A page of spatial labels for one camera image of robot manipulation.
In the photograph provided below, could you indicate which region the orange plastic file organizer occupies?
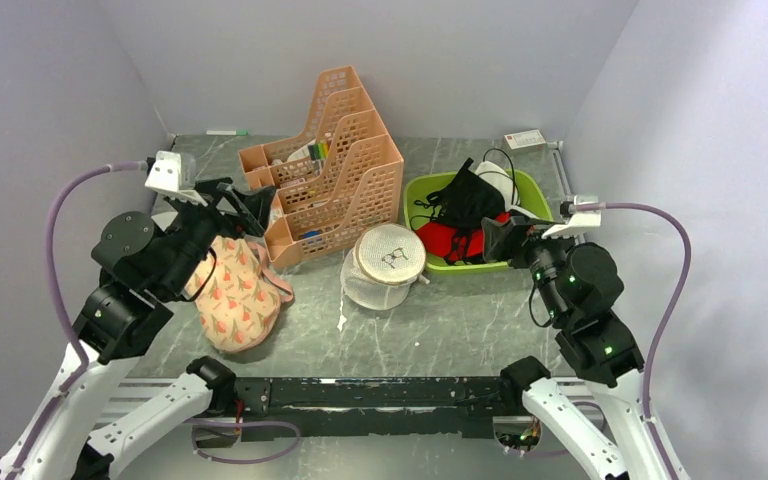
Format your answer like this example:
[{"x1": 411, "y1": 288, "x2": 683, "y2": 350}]
[{"x1": 238, "y1": 66, "x2": 404, "y2": 268}]

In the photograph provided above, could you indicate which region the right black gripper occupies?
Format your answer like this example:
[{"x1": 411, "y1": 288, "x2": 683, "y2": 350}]
[{"x1": 482, "y1": 214, "x2": 580, "y2": 323}]

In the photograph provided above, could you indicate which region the green white marker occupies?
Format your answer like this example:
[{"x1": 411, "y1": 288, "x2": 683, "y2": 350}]
[{"x1": 205, "y1": 129, "x2": 249, "y2": 136}]

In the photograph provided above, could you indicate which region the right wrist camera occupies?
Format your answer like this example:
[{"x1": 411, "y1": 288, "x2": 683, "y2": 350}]
[{"x1": 541, "y1": 195, "x2": 602, "y2": 239}]

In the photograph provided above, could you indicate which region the white garment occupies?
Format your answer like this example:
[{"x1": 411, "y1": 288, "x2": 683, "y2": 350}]
[{"x1": 474, "y1": 161, "x2": 538, "y2": 218}]

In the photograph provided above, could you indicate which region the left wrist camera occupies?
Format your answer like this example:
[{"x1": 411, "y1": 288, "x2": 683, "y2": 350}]
[{"x1": 144, "y1": 151, "x2": 203, "y2": 204}]

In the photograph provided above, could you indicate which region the green plastic basket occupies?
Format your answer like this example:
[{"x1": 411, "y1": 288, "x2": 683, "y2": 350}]
[{"x1": 402, "y1": 162, "x2": 555, "y2": 275}]

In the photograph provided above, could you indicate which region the bright red garment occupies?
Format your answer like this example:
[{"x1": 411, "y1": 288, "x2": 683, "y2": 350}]
[{"x1": 408, "y1": 215, "x2": 485, "y2": 265}]

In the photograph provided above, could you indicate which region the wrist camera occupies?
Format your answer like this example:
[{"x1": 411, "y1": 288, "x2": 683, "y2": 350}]
[
  {"x1": 144, "y1": 151, "x2": 203, "y2": 204},
  {"x1": 541, "y1": 195, "x2": 602, "y2": 239}
]

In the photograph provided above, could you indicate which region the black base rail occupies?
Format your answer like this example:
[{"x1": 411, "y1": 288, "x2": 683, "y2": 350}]
[{"x1": 203, "y1": 376, "x2": 531, "y2": 441}]

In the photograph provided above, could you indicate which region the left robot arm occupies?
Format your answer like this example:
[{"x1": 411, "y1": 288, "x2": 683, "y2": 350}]
[{"x1": 0, "y1": 178, "x2": 276, "y2": 479}]

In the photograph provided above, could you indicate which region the small white box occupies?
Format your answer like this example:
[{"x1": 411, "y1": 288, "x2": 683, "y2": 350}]
[{"x1": 503, "y1": 129, "x2": 548, "y2": 151}]

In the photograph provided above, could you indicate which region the black garment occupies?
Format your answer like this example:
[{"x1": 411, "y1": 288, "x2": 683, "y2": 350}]
[{"x1": 413, "y1": 158, "x2": 496, "y2": 220}]

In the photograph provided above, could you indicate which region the white mesh laundry bag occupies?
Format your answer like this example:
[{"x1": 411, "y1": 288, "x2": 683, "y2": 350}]
[{"x1": 340, "y1": 223, "x2": 430, "y2": 311}]

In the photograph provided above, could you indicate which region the pink floral laundry bag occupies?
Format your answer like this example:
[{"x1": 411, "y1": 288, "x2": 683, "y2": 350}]
[{"x1": 184, "y1": 236, "x2": 294, "y2": 354}]

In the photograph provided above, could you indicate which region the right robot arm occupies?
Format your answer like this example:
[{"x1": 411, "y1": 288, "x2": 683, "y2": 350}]
[{"x1": 481, "y1": 216, "x2": 688, "y2": 479}]

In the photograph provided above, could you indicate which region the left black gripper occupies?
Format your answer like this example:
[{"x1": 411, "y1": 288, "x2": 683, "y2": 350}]
[{"x1": 162, "y1": 176, "x2": 278, "y2": 295}]

